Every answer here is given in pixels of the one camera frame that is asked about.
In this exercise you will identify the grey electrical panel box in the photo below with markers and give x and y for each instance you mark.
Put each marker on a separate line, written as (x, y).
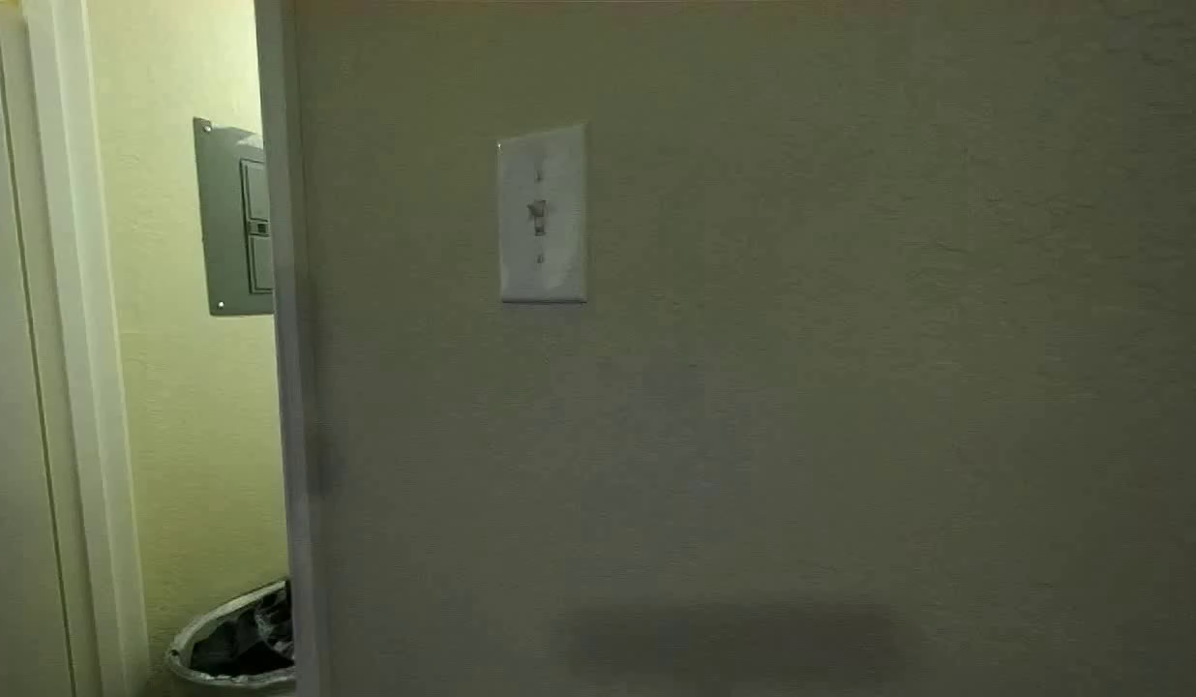
(225, 217)

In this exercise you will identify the white light switch plate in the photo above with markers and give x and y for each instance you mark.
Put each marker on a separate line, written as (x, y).
(558, 253)

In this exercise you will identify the white light switch toggle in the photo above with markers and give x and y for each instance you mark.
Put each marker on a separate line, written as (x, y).
(539, 212)

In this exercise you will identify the trash can with black liner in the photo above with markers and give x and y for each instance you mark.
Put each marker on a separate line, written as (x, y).
(238, 641)

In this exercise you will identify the white door frame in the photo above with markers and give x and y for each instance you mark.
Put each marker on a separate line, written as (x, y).
(90, 390)

